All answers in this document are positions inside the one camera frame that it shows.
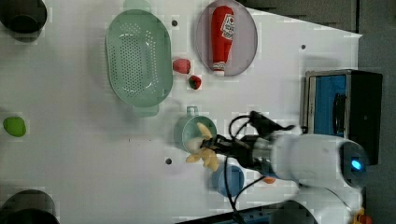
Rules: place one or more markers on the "grey round plate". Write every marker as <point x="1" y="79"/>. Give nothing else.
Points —
<point x="245" y="38"/>

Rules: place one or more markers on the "red ketchup bottle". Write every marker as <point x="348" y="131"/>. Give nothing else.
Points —
<point x="222" y="30"/>

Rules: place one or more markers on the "black cylinder post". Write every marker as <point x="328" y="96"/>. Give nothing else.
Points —
<point x="29" y="206"/>
<point x="23" y="16"/>

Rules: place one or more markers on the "green plastic colander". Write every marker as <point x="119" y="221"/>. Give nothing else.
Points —
<point x="139" y="61"/>

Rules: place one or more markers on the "orange fruit toy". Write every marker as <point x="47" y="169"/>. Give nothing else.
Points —
<point x="269" y="180"/>

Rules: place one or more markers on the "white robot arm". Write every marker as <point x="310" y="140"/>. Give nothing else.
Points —
<point x="330" y="172"/>

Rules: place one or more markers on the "black toaster oven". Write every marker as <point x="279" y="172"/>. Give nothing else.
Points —
<point x="344" y="103"/>

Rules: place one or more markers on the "green mug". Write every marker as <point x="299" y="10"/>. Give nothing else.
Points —
<point x="186" y="128"/>

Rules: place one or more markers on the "green lime toy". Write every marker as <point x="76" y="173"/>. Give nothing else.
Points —
<point x="15" y="126"/>

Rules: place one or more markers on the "yellow red object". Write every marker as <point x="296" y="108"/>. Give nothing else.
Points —
<point x="362" y="218"/>

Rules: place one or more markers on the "peeled banana toy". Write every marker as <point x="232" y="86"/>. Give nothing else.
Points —
<point x="197" y="152"/>

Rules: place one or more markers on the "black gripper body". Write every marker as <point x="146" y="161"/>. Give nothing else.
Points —
<point x="240" y="149"/>

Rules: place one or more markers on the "black cylinder top post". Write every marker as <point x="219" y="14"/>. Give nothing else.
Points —
<point x="23" y="16"/>

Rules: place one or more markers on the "pink strawberry toy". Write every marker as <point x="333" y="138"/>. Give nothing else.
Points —
<point x="182" y="66"/>

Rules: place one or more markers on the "red strawberry toy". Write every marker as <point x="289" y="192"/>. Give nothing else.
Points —
<point x="195" y="82"/>

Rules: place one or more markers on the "black cylinder bottom post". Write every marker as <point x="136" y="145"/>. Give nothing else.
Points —
<point x="29" y="206"/>

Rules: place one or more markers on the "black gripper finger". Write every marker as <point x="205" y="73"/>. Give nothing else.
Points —
<point x="209" y="143"/>

